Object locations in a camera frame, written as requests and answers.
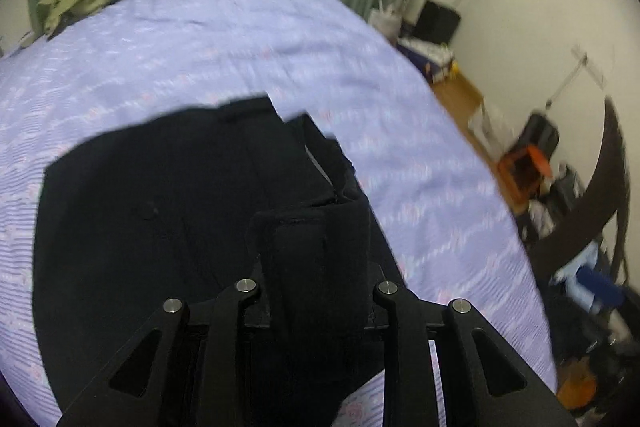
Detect blue printed cardboard box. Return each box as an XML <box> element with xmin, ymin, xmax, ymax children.
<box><xmin>397</xmin><ymin>37</ymin><xmax>454</xmax><ymax>84</ymax></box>

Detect purple floral bed sheet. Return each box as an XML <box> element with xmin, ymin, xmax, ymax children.
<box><xmin>1</xmin><ymin>0</ymin><xmax>556</xmax><ymax>426</ymax></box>

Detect black backpack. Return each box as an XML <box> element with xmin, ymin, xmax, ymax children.
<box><xmin>515</xmin><ymin>112</ymin><xmax>560</xmax><ymax>159</ymax></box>

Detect white plastic bag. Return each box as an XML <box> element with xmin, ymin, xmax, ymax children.
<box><xmin>466</xmin><ymin>100</ymin><xmax>516</xmax><ymax>162</ymax></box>

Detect light blue cloth on chair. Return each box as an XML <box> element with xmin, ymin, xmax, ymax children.
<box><xmin>550</xmin><ymin>242</ymin><xmax>625</xmax><ymax>313</ymax></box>

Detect black wicker chair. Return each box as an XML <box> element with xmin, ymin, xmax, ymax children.
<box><xmin>528</xmin><ymin>98</ymin><xmax>630</xmax><ymax>282</ymax></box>

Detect black speaker box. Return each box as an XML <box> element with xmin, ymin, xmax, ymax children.
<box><xmin>412</xmin><ymin>0</ymin><xmax>461</xmax><ymax>44</ymax></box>

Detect white paper bag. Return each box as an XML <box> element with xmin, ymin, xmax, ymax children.
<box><xmin>368</xmin><ymin>0</ymin><xmax>402</xmax><ymax>41</ymax></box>

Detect black pants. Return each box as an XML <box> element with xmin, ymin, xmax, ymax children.
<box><xmin>32</xmin><ymin>98</ymin><xmax>401</xmax><ymax>426</ymax></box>

